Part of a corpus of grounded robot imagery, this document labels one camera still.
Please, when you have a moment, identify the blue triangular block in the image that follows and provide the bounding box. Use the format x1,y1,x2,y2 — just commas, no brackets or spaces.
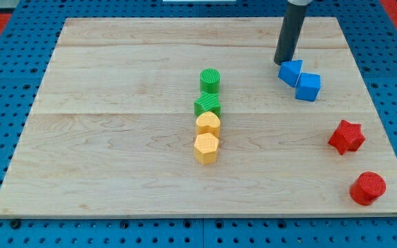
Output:
278,60,303,87

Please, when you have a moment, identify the blue cube block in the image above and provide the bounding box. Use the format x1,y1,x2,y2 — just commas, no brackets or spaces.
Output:
295,72,321,102

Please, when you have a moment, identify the yellow heart block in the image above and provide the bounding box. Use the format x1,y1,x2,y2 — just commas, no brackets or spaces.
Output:
196,112,221,138

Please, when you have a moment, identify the yellow hexagon block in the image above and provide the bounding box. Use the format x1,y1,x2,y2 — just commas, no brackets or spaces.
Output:
194,133,219,165

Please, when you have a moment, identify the green star block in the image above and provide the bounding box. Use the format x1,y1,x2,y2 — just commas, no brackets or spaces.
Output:
194,92,221,117

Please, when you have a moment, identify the green cylinder block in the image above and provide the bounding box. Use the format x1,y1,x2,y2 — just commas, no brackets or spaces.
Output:
199,68,221,94

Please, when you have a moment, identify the wooden board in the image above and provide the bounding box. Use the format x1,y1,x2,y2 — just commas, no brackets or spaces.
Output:
0,17,397,219

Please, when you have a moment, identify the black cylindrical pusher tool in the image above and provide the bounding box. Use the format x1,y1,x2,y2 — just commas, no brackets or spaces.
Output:
274,0,312,65

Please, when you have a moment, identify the red star block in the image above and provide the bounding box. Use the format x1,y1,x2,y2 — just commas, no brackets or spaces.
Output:
327,120,366,155

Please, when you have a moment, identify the red cylinder block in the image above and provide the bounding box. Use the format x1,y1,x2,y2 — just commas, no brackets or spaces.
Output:
349,172,387,206

